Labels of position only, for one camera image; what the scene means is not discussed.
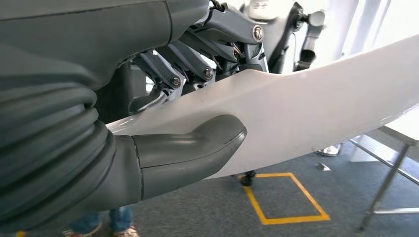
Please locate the silver floor socket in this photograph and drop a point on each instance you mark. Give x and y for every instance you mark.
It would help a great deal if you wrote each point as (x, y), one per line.
(323, 167)

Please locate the small white object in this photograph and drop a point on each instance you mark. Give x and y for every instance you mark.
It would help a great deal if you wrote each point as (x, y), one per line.
(329, 150)

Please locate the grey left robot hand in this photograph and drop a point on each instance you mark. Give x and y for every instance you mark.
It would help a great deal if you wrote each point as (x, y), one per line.
(98, 32)

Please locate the white workbench chrome legs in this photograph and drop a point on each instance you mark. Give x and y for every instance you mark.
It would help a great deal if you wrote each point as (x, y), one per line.
(402, 126)

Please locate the person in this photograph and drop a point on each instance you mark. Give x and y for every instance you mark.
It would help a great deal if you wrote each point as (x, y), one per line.
(117, 219)

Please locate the black caster wheel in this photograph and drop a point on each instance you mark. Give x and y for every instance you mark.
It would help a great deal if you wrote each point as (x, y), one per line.
(247, 179)

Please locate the black and white humanoid robot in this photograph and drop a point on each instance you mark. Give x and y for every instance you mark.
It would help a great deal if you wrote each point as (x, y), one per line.
(281, 39)

